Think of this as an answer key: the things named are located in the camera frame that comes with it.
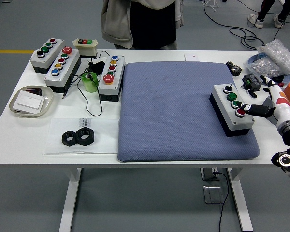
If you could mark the person in background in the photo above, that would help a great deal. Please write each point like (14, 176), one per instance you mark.
(259, 23)

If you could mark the black hex nut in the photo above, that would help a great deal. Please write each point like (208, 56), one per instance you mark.
(90, 139)
(65, 140)

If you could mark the white wall switch panel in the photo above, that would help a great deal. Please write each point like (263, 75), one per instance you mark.
(29, 101)

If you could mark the long five-button grey control box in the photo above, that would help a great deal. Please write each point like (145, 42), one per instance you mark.
(68, 63)

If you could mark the white shallow tray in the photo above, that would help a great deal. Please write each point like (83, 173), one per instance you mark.
(47, 101)

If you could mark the clear bag of silvery parts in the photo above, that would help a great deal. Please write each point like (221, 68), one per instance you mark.
(263, 67)

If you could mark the metal floor socket box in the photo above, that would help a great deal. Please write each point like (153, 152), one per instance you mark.
(212, 194)

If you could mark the white table leg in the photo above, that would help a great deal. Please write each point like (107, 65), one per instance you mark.
(241, 200)
(70, 200)

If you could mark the grey box with black knob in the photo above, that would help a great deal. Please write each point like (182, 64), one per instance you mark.
(39, 63)

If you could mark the clear printed plastic bag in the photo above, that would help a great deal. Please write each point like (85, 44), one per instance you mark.
(104, 137)

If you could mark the black power adapter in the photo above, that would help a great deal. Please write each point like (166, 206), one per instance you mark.
(97, 66)

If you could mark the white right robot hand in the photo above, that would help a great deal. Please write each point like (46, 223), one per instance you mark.
(281, 101)

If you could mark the grey under-table power box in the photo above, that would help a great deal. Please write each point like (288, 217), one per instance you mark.
(207, 174)

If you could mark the black metal gear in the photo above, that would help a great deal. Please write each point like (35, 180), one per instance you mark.
(235, 71)

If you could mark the five-button box with mushroom button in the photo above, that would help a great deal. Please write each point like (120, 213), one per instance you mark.
(108, 89)

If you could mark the bubble wrap bag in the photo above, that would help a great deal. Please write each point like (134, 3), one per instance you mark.
(280, 53)

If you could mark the blue-grey padded mat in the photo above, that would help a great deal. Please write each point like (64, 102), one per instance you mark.
(169, 108)

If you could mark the small black connector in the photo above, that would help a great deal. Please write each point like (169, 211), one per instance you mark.
(252, 93)

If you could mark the black module with green terminal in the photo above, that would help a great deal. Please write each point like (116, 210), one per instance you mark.
(251, 83)

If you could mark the four-button grey control box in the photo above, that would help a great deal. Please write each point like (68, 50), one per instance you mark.
(235, 123)

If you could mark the green tape roll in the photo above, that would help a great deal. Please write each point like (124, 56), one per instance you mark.
(90, 84)

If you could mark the red clip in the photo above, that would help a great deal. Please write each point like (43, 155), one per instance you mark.
(281, 84)

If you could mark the dark brown small item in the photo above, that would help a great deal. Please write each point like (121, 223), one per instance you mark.
(35, 91)

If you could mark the cream switch box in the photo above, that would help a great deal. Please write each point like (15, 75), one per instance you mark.
(87, 49)

